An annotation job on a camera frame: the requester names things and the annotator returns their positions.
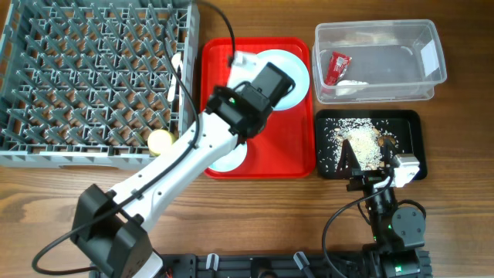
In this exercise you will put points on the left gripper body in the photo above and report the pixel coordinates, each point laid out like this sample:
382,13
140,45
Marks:
221,88

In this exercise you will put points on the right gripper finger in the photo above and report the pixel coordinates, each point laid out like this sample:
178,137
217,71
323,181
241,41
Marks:
389,150
348,161

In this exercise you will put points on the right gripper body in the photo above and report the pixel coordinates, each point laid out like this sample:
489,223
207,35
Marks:
365,180

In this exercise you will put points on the food scraps and rice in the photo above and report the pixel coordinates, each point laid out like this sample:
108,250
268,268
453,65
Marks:
365,138

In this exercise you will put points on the white napkin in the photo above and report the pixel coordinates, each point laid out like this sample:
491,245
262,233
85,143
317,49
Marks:
348,87

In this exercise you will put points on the cream plastic spoon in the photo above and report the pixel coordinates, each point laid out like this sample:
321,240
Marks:
176,62

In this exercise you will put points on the yellow plastic cup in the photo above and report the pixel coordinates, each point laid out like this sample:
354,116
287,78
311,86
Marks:
160,141

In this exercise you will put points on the red ketchup packet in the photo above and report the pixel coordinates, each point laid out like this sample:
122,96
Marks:
337,68

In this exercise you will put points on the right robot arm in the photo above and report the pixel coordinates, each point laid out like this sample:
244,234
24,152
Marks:
398,226

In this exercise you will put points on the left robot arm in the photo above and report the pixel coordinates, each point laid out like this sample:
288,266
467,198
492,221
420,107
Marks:
112,228

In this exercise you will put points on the black waste tray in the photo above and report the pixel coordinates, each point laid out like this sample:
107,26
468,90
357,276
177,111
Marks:
403,125

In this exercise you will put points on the grey dishwasher rack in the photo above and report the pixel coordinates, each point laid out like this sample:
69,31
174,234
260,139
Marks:
86,82

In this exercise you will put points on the light blue bowl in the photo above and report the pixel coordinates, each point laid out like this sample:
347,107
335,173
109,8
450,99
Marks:
232,160

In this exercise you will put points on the red serving tray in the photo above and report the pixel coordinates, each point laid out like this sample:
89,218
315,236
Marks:
286,147

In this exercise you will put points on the light blue plate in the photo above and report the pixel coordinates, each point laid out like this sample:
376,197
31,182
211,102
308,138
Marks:
289,64

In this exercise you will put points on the clear plastic bin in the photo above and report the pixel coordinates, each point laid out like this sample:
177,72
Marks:
402,60

